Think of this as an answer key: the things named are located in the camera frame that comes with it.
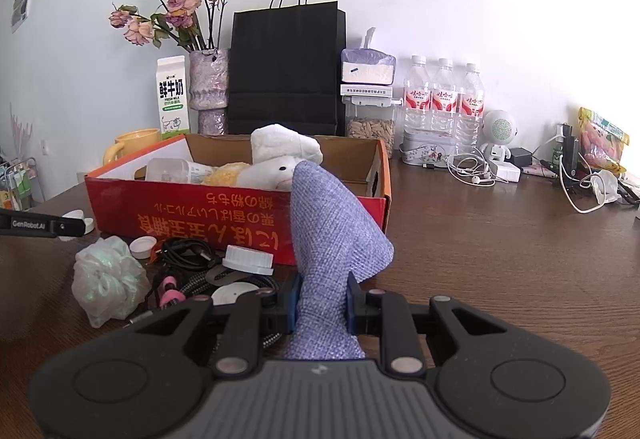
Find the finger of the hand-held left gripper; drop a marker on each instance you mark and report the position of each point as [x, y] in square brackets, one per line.
[35, 223]

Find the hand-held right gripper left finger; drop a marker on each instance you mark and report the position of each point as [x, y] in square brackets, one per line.
[291, 304]

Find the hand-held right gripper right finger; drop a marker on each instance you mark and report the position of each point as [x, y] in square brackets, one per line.
[356, 304]

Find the white round charger puck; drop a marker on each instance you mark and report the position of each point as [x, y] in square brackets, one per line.
[232, 293]

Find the blue-grey knitted cloth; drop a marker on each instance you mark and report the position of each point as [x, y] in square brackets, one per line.
[330, 239]

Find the translucent plastic bag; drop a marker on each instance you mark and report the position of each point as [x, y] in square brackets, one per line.
[107, 279]

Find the red cardboard box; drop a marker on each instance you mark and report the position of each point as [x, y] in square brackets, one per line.
[200, 224]

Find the clear plastic bottle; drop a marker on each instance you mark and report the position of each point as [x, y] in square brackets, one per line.
[170, 170]

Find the white yellow plush toy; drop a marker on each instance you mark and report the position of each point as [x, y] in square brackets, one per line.
[280, 146]

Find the small white plastic cap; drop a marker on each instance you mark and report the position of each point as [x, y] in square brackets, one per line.
[75, 214]

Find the white ribbed jar lid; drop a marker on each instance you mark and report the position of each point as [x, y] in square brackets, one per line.
[247, 260]

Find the small white bottle cap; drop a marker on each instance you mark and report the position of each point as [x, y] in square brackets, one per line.
[141, 246]

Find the yellow mug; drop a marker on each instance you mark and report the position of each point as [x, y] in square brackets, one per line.
[137, 140]

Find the printed grey tin box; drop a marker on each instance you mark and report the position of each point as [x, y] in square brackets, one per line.
[427, 149]

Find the clear seed storage container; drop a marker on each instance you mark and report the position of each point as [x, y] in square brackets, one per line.
[370, 126]

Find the white green milk carton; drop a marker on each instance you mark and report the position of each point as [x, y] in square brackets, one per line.
[172, 99]

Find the white power adapter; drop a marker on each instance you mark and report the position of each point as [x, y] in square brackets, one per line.
[505, 170]

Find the white flat box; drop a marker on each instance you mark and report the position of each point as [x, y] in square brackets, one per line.
[367, 89]

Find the black power adapter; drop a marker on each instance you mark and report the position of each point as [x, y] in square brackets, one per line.
[520, 157]

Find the purple textured vase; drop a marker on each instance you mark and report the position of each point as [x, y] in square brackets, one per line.
[210, 84]

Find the pink flat stick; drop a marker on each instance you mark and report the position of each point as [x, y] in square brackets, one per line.
[537, 169]

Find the white round robot speaker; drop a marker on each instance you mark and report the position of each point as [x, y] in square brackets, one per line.
[500, 126]

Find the black paper bag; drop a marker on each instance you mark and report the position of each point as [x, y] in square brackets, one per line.
[287, 69]

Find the tissue pack in plastic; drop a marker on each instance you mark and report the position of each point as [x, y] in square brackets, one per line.
[367, 66]

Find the small green bottle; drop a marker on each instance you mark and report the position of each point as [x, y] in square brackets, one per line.
[558, 154]

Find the black upright device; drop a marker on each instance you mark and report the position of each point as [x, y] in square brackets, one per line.
[571, 151]

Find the crumpled white plastic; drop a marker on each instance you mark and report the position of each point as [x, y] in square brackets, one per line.
[605, 186]

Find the colourful snack packet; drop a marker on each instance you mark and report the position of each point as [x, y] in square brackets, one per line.
[602, 139]

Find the white wall socket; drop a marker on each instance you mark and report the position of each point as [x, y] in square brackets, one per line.
[45, 147]

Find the wall notice paper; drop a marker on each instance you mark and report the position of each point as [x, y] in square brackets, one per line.
[22, 1]

